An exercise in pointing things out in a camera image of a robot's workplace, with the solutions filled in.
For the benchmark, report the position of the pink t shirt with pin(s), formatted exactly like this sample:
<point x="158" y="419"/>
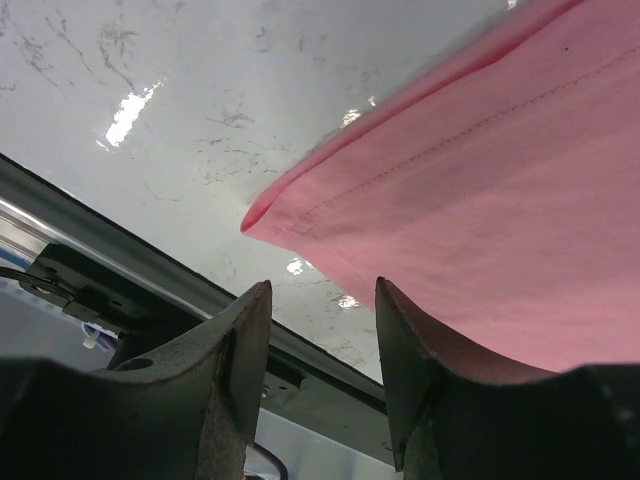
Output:
<point x="500" y="192"/>

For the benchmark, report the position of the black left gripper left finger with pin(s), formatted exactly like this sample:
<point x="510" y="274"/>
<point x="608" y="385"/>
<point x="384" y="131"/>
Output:
<point x="187" y="409"/>

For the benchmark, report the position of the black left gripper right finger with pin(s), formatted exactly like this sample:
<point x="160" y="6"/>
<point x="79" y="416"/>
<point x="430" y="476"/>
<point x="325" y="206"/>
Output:
<point x="457" y="410"/>

